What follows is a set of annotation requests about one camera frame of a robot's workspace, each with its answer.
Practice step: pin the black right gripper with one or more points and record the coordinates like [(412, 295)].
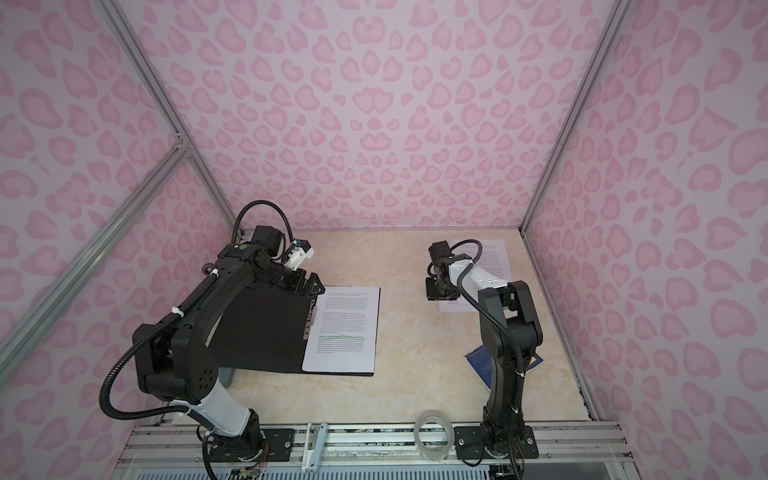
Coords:
[(431, 293)]

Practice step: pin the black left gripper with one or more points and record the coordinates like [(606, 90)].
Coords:
[(297, 287)]

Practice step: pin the white folder with black inside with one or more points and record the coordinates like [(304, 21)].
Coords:
[(262, 331)]

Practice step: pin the printed paper sheet green highlight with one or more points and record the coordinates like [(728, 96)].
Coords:
[(343, 335)]

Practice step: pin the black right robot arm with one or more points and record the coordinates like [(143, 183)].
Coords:
[(510, 332)]

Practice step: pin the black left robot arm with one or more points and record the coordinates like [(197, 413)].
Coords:
[(174, 362)]

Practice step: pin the silver metal folder clip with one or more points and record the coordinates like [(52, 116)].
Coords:
[(309, 322)]

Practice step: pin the blue booklet with yellow label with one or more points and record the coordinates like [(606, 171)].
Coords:
[(480, 361)]

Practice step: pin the grey sponge block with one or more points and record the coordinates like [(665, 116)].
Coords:
[(226, 376)]

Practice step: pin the clear tape roll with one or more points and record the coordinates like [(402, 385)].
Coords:
[(433, 435)]

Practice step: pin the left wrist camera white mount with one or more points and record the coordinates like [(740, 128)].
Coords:
[(297, 253)]

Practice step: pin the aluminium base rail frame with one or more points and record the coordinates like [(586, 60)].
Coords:
[(567, 450)]

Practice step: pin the left back aluminium corner post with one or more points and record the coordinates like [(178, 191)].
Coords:
[(128, 40)]

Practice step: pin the aluminium corner post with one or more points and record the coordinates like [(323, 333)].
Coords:
[(620, 14), (128, 40)]

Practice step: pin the diagonal aluminium frame bar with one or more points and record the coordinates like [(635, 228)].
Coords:
[(37, 321)]

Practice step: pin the right back aluminium corner post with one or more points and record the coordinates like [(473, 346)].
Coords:
[(620, 14)]

